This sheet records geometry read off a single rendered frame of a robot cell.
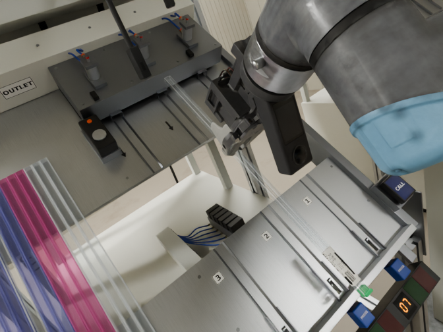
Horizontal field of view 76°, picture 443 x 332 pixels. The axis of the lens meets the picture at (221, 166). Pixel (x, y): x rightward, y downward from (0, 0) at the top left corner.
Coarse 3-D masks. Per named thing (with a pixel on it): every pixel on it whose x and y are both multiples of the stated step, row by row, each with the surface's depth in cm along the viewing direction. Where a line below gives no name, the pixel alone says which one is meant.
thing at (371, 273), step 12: (408, 228) 51; (396, 240) 49; (384, 252) 49; (396, 252) 48; (372, 264) 48; (384, 264) 47; (372, 276) 46; (348, 300) 44; (336, 312) 43; (324, 324) 42
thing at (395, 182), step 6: (390, 180) 52; (396, 180) 53; (402, 180) 53; (390, 186) 52; (396, 186) 52; (402, 186) 52; (408, 186) 52; (396, 192) 51; (402, 192) 51; (408, 192) 52
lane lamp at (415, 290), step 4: (408, 280) 49; (412, 280) 49; (408, 284) 49; (412, 284) 49; (416, 284) 49; (404, 288) 48; (408, 288) 49; (412, 288) 49; (416, 288) 49; (420, 288) 49; (408, 292) 48; (412, 292) 48; (416, 292) 48; (420, 292) 48; (424, 292) 48; (412, 296) 48; (416, 296) 48; (420, 296) 48; (424, 296) 48; (416, 300) 48; (420, 300) 48; (420, 304) 47
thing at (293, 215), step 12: (168, 84) 56; (180, 96) 54; (192, 108) 53; (204, 120) 52; (240, 156) 49; (252, 168) 48; (264, 180) 47; (276, 192) 46; (288, 204) 45; (288, 216) 45; (300, 216) 44; (300, 228) 44; (312, 228) 44; (312, 240) 43; (324, 240) 43; (360, 288) 40
